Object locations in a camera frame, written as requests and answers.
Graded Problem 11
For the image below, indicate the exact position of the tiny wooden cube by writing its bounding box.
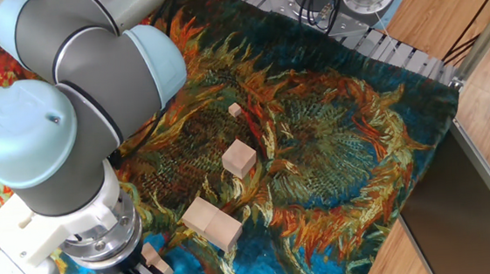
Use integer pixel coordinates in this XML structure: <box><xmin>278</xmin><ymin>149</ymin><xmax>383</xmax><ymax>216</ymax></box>
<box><xmin>226</xmin><ymin>101</ymin><xmax>244</xmax><ymax>119</ymax></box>

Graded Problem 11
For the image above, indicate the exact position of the small wooden block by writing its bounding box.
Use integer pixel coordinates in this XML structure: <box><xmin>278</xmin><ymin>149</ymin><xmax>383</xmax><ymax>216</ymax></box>
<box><xmin>141</xmin><ymin>242</ymin><xmax>164</xmax><ymax>269</ymax></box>

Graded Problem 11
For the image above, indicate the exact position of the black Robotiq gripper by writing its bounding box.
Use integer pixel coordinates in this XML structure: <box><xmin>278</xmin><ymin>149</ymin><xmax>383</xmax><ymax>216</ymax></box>
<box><xmin>115</xmin><ymin>247</ymin><xmax>160</xmax><ymax>274</ymax></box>

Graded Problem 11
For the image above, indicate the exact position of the sunflower painting tablecloth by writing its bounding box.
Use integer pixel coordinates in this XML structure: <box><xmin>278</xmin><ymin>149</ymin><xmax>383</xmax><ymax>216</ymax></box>
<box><xmin>0</xmin><ymin>0</ymin><xmax>474</xmax><ymax>274</ymax></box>

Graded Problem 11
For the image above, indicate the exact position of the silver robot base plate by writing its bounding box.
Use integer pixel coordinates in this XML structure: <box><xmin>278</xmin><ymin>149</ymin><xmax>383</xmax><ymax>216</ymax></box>
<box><xmin>266</xmin><ymin>0</ymin><xmax>396</xmax><ymax>44</ymax></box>

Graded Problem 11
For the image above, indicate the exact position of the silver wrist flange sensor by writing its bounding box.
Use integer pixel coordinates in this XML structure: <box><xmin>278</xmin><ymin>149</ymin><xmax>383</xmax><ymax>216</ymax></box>
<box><xmin>54</xmin><ymin>188</ymin><xmax>147</xmax><ymax>274</ymax></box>

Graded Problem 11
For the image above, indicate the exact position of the dark flat panel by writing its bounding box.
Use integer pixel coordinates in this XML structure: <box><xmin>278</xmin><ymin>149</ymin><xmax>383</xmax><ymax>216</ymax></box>
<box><xmin>391</xmin><ymin>125</ymin><xmax>490</xmax><ymax>274</ymax></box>

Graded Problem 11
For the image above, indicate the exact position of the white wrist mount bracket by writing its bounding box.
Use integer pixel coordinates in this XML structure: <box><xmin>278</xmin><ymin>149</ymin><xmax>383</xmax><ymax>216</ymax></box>
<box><xmin>0</xmin><ymin>157</ymin><xmax>128</xmax><ymax>274</ymax></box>

